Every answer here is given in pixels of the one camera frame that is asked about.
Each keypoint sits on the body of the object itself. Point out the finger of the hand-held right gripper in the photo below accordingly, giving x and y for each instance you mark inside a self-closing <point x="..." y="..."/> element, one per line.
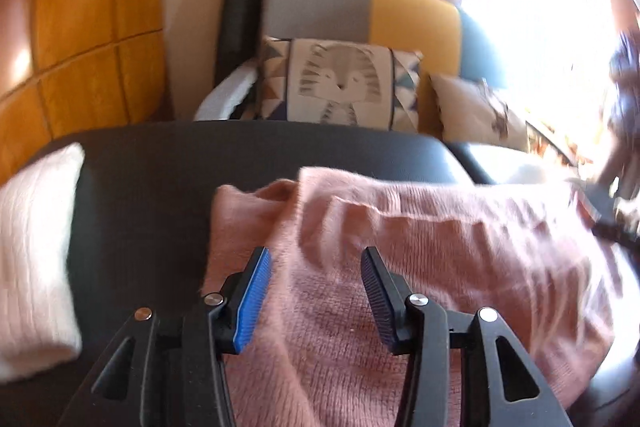
<point x="615" y="227"/>

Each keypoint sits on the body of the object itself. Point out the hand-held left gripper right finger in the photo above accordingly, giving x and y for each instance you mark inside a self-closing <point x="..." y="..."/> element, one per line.
<point x="377" y="302"/>

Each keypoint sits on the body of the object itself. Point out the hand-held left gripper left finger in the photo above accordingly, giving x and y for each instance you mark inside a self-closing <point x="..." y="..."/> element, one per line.
<point x="252" y="302"/>

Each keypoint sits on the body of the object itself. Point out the pink knit sweater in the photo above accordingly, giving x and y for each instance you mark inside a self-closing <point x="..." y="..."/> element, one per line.
<point x="450" y="232"/>

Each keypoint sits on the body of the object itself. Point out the wooden desk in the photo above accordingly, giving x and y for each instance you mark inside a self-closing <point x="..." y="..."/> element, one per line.
<point x="555" y="142"/>

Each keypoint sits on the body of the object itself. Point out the deer print cushion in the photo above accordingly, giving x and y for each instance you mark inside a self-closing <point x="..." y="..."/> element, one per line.
<point x="465" y="112"/>

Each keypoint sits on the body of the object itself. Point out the white folded knit sweater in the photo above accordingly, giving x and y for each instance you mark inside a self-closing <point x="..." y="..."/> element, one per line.
<point x="35" y="257"/>

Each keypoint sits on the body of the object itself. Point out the tiger print cushion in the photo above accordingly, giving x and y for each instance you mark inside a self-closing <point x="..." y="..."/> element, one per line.
<point x="340" y="82"/>

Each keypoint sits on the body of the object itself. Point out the grey yellow blue sofa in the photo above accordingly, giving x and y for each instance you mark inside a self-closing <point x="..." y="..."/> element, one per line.
<point x="410" y="22"/>

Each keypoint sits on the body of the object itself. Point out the black rolled mat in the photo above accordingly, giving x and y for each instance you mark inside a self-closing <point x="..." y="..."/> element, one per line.
<point x="240" y="17"/>

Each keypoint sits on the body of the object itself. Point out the wooden wardrobe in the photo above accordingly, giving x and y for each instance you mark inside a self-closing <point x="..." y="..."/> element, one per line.
<point x="90" y="32"/>

